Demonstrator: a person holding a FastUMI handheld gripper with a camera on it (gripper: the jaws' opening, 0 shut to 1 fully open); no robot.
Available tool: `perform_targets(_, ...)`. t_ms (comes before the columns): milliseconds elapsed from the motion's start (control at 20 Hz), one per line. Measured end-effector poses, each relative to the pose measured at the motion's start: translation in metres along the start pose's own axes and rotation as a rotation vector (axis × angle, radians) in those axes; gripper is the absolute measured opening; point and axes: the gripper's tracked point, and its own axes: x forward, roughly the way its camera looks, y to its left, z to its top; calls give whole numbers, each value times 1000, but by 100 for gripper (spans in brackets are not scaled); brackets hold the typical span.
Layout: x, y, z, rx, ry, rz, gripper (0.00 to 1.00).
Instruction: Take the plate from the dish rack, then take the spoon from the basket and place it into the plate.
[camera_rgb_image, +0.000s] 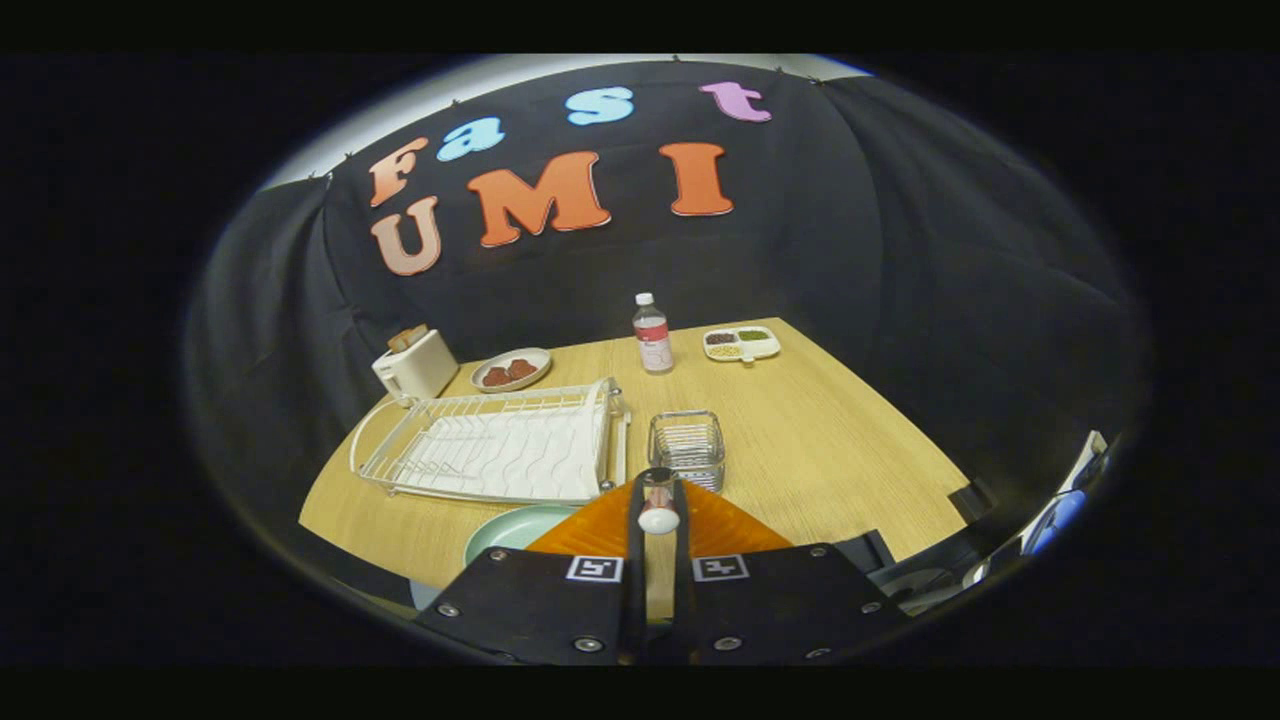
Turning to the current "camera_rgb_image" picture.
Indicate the green peas portion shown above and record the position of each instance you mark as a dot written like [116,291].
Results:
[753,335]

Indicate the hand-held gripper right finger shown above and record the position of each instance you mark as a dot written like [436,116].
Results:
[683,580]

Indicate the small beige plate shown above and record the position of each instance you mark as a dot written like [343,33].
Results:
[540,356]

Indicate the red brown food piece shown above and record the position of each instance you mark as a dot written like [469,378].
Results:
[522,369]
[496,377]

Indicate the yellow corn portion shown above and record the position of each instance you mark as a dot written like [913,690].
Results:
[724,351]

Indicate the white toaster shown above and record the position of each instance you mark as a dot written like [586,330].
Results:
[420,372]

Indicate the black table edge bracket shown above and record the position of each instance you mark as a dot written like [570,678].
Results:
[864,552]
[972,500]

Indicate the white divided tray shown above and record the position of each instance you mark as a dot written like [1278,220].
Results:
[768,348]

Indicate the toast slices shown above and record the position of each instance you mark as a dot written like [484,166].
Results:
[407,338]

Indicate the light green plate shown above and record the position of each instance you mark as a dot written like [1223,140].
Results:
[510,530]

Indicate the clear water bottle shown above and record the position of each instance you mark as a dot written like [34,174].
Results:
[654,345]

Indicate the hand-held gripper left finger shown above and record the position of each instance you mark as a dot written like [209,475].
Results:
[636,580]

